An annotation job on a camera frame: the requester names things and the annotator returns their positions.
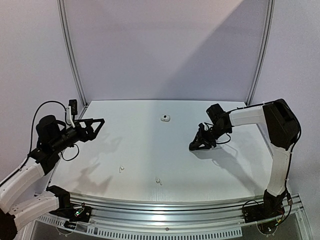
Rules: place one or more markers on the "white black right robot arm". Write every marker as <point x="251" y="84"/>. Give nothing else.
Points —
<point x="282" y="133"/>

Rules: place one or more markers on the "front aluminium rail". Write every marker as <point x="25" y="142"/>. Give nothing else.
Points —
<point x="221" y="212"/>

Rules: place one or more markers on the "white earbud charging case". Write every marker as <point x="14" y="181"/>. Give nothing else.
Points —
<point x="165" y="118"/>

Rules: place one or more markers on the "aluminium frame post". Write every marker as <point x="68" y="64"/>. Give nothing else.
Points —
<point x="262" y="51"/>
<point x="61" y="4"/>

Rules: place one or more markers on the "perforated metal cable tray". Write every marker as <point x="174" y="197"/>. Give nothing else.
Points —
<point x="55" y="228"/>

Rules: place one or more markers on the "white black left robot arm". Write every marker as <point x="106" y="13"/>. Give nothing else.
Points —
<point x="53" y="138"/>

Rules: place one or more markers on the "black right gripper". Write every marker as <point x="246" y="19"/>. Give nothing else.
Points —
<point x="208" y="135"/>

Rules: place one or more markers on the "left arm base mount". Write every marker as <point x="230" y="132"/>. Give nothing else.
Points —
<point x="74" y="214"/>

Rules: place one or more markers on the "right aluminium frame post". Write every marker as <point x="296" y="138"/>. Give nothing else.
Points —
<point x="262" y="51"/>

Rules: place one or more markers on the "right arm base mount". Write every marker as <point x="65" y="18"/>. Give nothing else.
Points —
<point x="265" y="211"/>

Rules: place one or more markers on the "left aluminium frame post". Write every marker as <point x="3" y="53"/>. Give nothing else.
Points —
<point x="61" y="4"/>

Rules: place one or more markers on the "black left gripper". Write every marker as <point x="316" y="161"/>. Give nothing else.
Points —
<point x="89" y="134"/>

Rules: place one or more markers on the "small black charging case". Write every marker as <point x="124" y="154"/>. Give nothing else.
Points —
<point x="194" y="146"/>

